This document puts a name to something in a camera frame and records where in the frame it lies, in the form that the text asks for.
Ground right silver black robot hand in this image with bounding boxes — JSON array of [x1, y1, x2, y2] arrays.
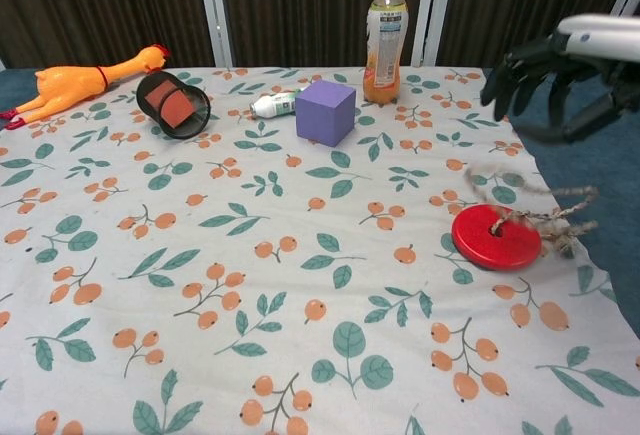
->
[[479, 13, 640, 145]]

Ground red disc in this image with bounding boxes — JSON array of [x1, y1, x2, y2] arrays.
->
[[451, 204, 543, 272]]

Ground dark brown partition panel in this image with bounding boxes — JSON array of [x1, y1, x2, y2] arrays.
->
[[434, 0, 640, 69], [219, 0, 426, 67], [0, 0, 216, 70]]

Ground orange drink bottle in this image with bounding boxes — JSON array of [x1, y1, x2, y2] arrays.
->
[[362, 0, 410, 109]]

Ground purple foam cube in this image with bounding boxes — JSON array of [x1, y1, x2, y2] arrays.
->
[[294, 79, 357, 149]]

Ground small white bottle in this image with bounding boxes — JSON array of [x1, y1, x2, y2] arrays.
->
[[249, 88, 304, 120]]

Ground floral print cloth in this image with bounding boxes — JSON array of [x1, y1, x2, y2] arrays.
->
[[0, 65, 640, 435]]

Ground black mesh pen holder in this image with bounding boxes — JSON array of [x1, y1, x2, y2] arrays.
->
[[136, 70, 212, 140]]

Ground red-brown block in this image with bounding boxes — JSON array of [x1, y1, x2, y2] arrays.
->
[[145, 82, 196, 131]]

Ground orange rubber chicken toy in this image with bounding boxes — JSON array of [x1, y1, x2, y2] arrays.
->
[[0, 43, 170, 130]]

